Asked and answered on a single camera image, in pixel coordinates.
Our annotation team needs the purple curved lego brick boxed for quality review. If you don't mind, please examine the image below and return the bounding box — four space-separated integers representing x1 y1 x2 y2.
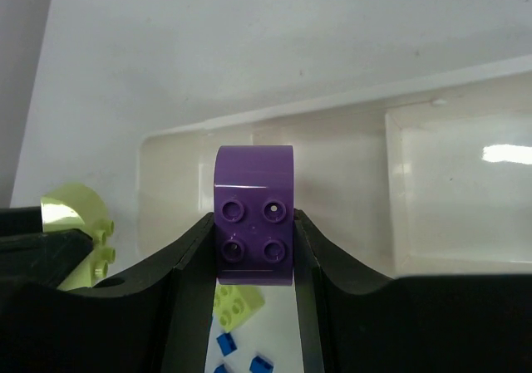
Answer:
214 145 294 286

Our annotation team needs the small blue lego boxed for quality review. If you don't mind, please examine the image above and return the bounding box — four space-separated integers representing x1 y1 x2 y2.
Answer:
216 332 238 356
249 353 274 373

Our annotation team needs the green square lego brick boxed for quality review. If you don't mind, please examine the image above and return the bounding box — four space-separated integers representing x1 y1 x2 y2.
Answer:
213 284 265 332

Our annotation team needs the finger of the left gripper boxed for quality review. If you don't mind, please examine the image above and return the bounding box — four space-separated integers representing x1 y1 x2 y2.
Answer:
1 206 93 288

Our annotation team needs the green curved lego brick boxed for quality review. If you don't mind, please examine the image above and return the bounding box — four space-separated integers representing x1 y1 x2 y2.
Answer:
41 183 116 291

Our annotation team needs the white three-compartment tray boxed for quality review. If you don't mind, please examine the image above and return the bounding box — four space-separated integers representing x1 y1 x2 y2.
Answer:
137 56 531 276

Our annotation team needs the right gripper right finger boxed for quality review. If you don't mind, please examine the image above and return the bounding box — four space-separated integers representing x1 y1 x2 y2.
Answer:
294 210 531 372

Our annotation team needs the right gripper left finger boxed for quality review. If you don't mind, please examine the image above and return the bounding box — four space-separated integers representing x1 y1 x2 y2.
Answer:
1 214 216 372

